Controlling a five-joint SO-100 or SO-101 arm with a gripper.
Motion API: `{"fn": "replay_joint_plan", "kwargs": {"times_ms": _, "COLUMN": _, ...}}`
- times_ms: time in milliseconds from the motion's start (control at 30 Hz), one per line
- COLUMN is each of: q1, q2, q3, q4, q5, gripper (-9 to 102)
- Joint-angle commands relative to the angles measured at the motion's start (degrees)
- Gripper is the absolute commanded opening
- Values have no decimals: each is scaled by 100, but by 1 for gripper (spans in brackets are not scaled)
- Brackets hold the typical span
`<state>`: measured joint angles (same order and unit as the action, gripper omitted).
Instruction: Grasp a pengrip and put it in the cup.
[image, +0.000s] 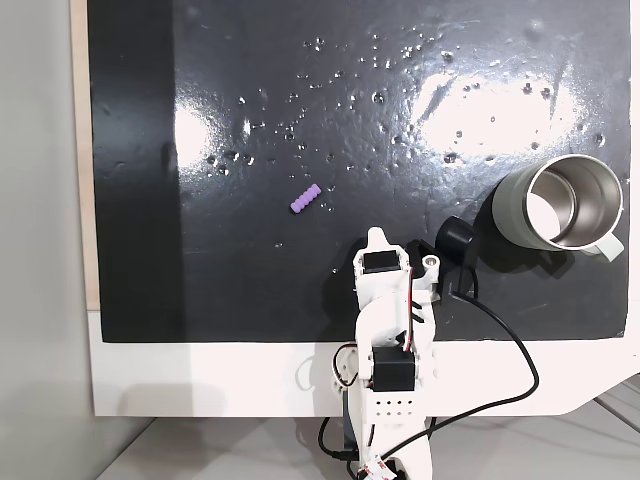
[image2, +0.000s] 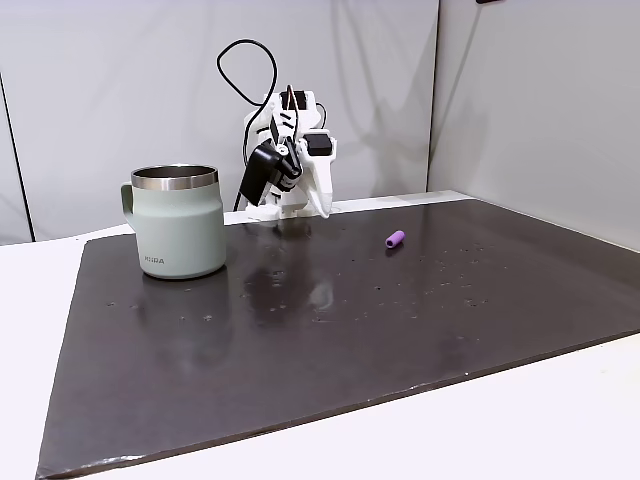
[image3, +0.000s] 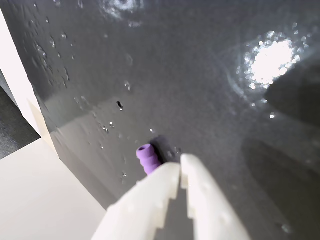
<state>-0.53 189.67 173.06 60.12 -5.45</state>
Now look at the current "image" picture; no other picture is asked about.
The purple ribbed pen grip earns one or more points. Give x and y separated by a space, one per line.
305 198

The black glossy mat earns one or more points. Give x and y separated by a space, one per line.
300 275

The grey-green steel mug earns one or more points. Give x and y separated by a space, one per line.
510 210

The beige wooden board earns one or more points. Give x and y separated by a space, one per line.
80 150

